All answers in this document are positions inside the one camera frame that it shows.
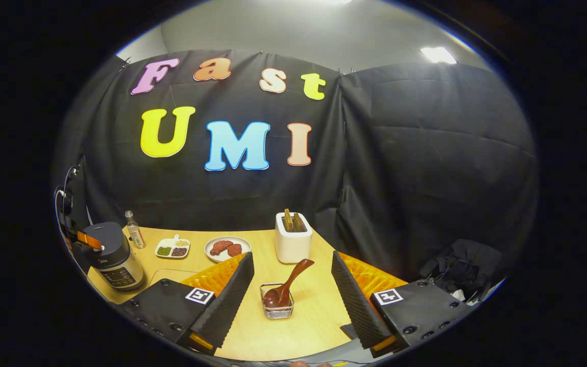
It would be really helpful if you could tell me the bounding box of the grey rice cooker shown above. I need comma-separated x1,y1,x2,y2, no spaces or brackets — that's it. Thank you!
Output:
81,222,145,292

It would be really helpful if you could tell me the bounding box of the white divided bean dish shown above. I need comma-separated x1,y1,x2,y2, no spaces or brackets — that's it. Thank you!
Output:
155,234,191,259

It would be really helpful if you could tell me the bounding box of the metal wire chopstick holder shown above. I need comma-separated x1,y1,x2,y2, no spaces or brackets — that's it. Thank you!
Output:
260,283,295,320

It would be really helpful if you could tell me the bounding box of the small glass bottle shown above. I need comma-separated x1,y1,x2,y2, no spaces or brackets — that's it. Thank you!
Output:
124,211,146,249

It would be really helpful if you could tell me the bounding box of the ceiling light panel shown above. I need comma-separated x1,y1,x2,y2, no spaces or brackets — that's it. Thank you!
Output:
420,47,457,65

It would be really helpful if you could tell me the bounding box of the white round plate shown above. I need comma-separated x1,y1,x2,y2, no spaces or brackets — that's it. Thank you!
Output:
204,236,251,263

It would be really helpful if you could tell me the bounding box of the brown wooden spoon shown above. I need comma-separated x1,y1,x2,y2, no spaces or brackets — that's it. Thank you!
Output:
263,258,315,309

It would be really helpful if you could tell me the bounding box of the dark cloth heap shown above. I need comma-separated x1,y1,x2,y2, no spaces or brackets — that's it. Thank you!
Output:
418,239,503,302

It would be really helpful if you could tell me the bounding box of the clear plastic rice box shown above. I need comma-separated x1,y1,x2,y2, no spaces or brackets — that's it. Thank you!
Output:
149,269,200,292

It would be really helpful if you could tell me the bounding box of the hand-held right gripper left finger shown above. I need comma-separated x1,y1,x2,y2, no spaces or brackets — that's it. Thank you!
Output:
120,252,255,356

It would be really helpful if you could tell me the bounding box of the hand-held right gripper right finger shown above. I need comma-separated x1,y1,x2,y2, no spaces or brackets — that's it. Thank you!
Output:
331,251,477,358

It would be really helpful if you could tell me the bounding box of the white toaster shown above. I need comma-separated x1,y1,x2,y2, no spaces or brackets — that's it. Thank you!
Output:
275,212,313,264

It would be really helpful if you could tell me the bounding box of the black backdrop cloth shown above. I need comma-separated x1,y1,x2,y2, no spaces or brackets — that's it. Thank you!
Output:
54,48,539,286

